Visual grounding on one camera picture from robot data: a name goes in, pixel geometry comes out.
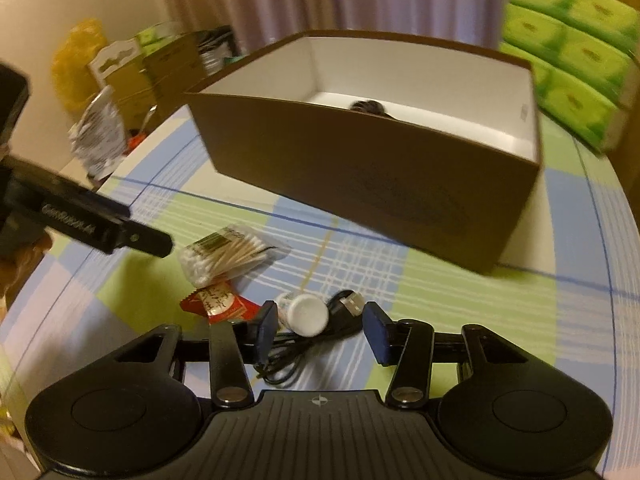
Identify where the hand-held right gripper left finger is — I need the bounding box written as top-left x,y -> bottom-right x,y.
107,301 -> 279,407

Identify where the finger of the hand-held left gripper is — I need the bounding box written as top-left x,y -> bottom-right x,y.
117,217 -> 174,259

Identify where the large cardboard carton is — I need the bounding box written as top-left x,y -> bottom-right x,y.
142,35 -> 207,107

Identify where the black cable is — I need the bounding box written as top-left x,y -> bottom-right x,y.
252,290 -> 367,386

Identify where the leopard print hair clip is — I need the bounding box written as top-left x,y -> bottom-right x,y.
348,99 -> 396,120

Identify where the white pill bottle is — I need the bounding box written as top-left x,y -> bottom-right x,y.
275,292 -> 331,339

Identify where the red snack packet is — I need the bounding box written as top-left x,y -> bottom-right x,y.
180,282 -> 264,322

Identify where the yellow plastic bag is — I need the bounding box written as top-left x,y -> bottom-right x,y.
52,17 -> 109,112

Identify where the stack of green tissue packs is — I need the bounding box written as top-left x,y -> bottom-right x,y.
500,0 -> 640,154

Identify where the bag of cotton swabs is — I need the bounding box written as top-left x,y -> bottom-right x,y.
179,225 -> 292,292

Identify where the small cardboard carton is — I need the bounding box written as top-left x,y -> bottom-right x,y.
87,40 -> 157,127

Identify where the brown cardboard box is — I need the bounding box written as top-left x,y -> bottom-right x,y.
182,30 -> 544,275

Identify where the plaid tablecloth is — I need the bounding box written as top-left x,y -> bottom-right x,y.
0,105 -> 640,461

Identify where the silver foil bag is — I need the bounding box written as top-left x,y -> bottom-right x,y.
70,85 -> 127,182

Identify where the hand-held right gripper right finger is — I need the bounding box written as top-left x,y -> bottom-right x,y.
362,302 -> 531,408

